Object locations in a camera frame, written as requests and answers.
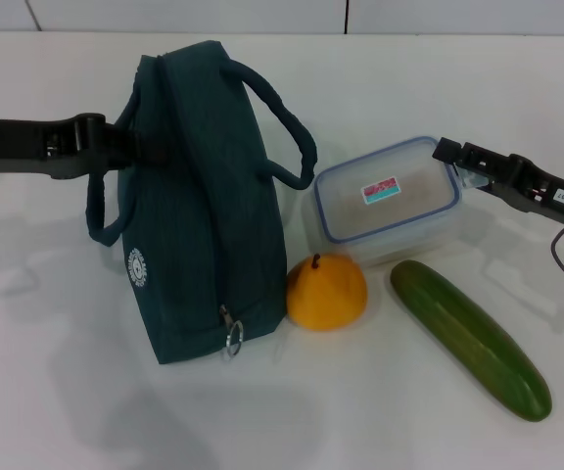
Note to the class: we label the clear blue-rimmed food container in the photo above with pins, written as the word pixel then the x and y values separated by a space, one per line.
pixel 385 210

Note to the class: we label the dark teal lunch bag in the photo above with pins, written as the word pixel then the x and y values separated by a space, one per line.
pixel 203 220

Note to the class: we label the green cucumber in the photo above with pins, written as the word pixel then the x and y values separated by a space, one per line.
pixel 473 343

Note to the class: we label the orange toy fruit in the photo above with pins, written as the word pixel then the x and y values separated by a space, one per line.
pixel 328 298

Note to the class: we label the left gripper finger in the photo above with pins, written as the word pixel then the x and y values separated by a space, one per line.
pixel 130 147

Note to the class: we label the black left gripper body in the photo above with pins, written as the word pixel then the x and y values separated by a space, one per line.
pixel 22 142

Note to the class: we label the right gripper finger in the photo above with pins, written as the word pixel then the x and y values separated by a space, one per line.
pixel 483 159

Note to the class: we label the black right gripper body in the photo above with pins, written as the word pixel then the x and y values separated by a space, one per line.
pixel 556 196

